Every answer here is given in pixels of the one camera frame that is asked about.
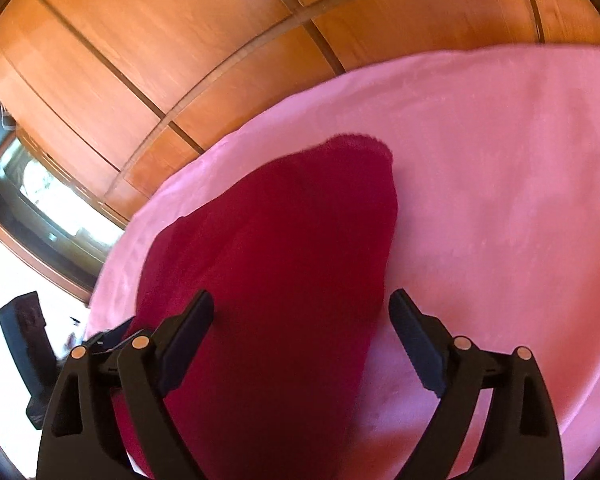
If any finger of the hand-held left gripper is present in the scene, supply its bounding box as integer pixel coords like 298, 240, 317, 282
86, 316, 153, 358

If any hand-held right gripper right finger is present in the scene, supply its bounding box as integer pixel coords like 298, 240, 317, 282
388, 288, 566, 480

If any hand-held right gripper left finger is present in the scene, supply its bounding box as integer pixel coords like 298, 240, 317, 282
35, 289, 216, 480

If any dark red cloth garment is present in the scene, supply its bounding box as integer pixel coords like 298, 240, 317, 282
112, 132, 398, 480

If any pink blanket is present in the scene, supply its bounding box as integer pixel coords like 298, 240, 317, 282
85, 45, 600, 480

